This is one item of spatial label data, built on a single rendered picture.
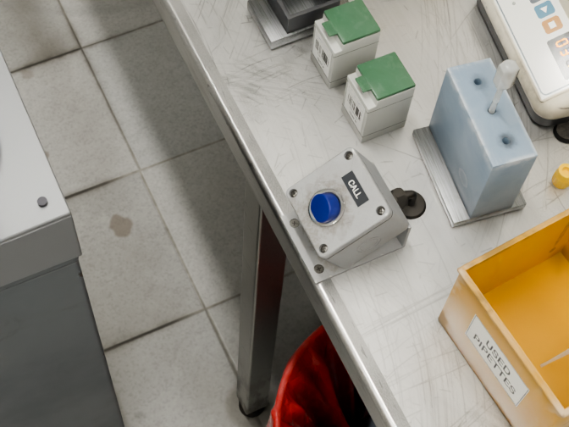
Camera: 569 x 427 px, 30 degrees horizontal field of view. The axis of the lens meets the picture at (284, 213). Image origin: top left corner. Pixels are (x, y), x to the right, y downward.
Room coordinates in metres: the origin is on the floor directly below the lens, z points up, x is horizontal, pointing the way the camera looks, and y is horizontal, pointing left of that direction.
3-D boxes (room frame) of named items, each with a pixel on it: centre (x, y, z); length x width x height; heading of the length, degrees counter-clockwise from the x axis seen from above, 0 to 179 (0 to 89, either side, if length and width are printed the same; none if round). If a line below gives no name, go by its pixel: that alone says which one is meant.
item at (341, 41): (0.60, -0.04, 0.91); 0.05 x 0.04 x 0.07; 121
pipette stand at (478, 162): (0.50, -0.16, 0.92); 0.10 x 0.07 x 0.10; 23
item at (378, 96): (0.55, -0.07, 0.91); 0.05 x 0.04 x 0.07; 121
